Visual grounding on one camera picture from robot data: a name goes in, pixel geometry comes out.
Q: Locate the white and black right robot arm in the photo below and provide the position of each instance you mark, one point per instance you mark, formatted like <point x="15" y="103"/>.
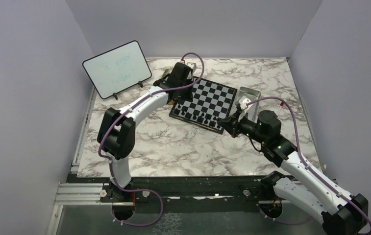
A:
<point x="336" y="209"/>

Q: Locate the red capped marker pen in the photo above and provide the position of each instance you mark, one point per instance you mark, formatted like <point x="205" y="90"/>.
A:
<point x="280" y="108"/>

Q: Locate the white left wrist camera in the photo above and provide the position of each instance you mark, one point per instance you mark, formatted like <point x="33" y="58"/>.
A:
<point x="193" y="66"/>

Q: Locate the small whiteboard with stand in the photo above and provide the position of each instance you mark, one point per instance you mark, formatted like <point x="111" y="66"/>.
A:
<point x="118" y="69"/>

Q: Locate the black mounting rail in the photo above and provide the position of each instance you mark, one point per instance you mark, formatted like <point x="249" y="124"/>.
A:
<point x="169" y="194"/>

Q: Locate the pink tin box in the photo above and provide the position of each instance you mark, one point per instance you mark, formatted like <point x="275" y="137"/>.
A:
<point x="253" y="95"/>

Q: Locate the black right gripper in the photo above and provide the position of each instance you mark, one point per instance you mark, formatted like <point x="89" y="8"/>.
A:
<point x="232" y="124"/>

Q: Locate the black and silver chessboard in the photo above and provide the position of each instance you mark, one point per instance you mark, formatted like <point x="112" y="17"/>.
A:
<point x="214" y="99"/>

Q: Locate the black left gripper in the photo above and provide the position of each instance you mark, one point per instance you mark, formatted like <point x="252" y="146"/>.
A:
<point x="188" y="97"/>

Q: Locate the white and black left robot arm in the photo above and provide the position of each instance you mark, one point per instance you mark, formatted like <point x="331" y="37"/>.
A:
<point x="117" y="132"/>

